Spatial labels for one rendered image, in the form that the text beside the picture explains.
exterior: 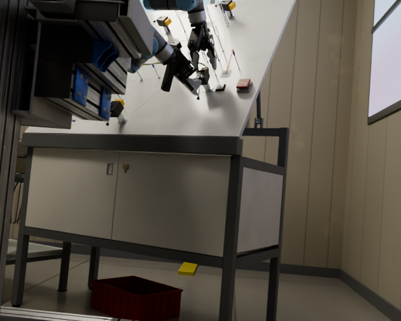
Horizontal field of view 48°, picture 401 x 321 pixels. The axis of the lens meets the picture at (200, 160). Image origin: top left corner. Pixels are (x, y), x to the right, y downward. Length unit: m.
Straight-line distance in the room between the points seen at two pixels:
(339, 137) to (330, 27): 0.98
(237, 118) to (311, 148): 2.32
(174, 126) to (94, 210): 0.55
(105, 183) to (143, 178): 0.21
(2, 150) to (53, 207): 1.16
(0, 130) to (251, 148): 3.09
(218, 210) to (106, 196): 0.56
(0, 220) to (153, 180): 0.89
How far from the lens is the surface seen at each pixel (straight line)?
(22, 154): 2.63
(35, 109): 1.19
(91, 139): 2.13
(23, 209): 2.47
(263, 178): 2.03
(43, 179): 2.38
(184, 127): 1.90
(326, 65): 4.26
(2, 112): 1.18
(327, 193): 4.11
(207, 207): 1.82
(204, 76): 1.96
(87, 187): 2.18
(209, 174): 1.82
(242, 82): 1.94
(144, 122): 2.03
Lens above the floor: 0.65
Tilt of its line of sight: 4 degrees up
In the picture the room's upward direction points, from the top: 5 degrees clockwise
